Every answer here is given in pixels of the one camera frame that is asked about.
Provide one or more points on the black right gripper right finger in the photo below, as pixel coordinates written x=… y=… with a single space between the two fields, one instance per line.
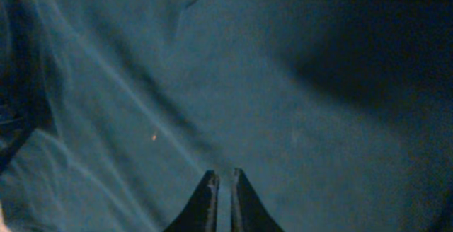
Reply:
x=248 y=213

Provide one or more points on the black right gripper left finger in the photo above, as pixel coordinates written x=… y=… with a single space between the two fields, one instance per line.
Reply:
x=200 y=212

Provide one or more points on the black t-shirt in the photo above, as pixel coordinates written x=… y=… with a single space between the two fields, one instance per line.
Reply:
x=339 y=112

